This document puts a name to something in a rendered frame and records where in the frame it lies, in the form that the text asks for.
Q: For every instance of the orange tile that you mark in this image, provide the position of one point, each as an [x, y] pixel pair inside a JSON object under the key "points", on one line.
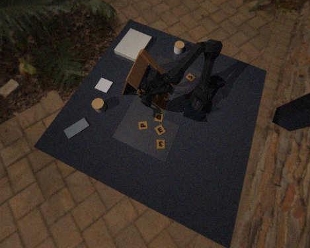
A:
{"points": [[140, 92], [160, 130]]}

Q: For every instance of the tan square tile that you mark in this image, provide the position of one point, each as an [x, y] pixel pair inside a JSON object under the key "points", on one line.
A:
{"points": [[160, 144], [190, 77], [158, 117], [142, 125]]}

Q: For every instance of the brown wooden board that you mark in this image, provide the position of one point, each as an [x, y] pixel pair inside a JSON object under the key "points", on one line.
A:
{"points": [[142, 67]]}

